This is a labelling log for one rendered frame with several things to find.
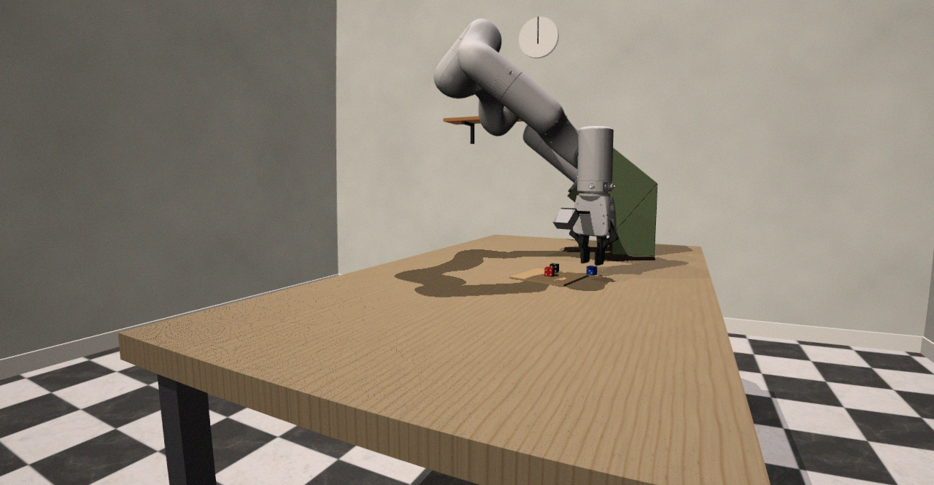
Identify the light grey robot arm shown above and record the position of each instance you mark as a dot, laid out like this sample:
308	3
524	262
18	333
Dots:
500	84

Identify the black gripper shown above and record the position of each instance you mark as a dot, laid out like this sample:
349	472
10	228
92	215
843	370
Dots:
597	223

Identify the tan flat mat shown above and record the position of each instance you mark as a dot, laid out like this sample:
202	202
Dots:
561	278

